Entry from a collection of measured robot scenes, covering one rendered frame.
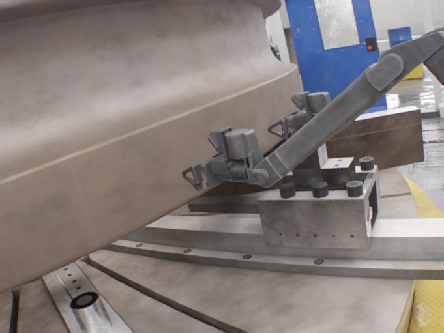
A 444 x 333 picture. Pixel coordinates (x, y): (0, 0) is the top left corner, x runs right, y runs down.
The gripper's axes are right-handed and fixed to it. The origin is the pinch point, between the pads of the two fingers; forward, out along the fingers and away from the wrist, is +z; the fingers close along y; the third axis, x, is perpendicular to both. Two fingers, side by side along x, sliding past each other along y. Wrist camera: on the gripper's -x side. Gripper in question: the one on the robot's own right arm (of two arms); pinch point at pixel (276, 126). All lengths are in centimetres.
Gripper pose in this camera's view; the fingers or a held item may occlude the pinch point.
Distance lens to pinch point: 136.7
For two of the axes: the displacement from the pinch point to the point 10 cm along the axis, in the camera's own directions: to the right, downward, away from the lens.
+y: -5.2, 3.3, -7.9
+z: -8.3, 0.4, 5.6
